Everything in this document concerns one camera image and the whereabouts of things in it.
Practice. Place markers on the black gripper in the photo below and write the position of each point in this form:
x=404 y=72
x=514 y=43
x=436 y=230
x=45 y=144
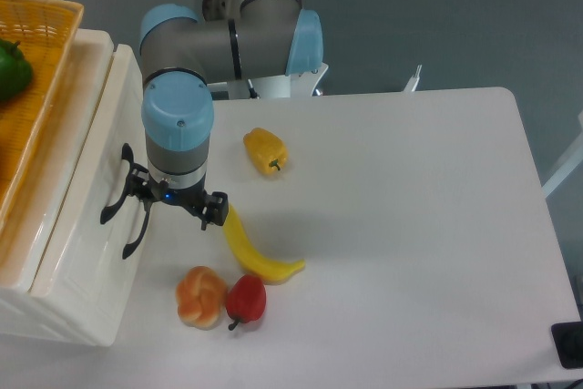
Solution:
x=211 y=208

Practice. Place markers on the white top drawer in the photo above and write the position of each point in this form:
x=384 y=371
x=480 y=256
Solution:
x=82 y=286

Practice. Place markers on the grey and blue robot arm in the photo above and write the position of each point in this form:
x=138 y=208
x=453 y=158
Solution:
x=181 y=55

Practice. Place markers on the white drawer cabinet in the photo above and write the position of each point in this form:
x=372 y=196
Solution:
x=28 y=227

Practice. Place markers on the orange toy bread roll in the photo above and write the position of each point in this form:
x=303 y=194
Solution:
x=200 y=296

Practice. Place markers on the yellow toy bell pepper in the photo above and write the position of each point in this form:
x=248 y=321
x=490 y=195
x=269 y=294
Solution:
x=267 y=152

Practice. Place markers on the yellow toy banana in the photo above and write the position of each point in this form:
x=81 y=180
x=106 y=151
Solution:
x=250 y=259

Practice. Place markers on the red toy bell pepper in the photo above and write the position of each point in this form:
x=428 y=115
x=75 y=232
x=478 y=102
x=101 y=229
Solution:
x=246 y=301

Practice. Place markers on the green toy bell pepper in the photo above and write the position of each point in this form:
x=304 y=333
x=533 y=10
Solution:
x=16 y=71

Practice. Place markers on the orange plastic basket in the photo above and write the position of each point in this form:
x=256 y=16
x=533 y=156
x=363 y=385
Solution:
x=44 y=31

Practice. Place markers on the black device at table edge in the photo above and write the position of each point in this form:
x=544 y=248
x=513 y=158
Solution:
x=568 y=337

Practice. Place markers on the white frame at right edge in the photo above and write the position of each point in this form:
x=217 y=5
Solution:
x=569 y=160

